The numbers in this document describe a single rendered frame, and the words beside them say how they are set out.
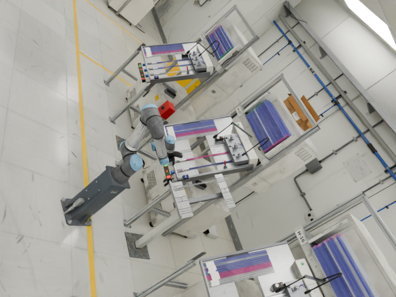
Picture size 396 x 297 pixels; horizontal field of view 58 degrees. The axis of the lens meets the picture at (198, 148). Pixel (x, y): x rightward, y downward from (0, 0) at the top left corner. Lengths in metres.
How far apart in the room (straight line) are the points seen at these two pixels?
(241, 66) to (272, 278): 2.53
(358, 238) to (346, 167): 1.79
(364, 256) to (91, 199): 2.07
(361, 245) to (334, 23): 3.71
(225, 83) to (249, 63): 0.37
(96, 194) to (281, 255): 1.50
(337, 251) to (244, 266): 0.66
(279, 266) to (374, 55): 3.27
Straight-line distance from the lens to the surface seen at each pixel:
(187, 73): 4.26
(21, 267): 2.73
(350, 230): 2.97
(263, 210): 4.90
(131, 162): 2.72
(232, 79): 4.47
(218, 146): 3.43
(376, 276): 2.88
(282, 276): 2.86
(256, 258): 2.85
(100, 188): 2.88
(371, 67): 5.15
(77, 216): 3.09
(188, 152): 3.36
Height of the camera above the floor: 2.15
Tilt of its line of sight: 21 degrees down
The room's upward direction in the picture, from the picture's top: 52 degrees clockwise
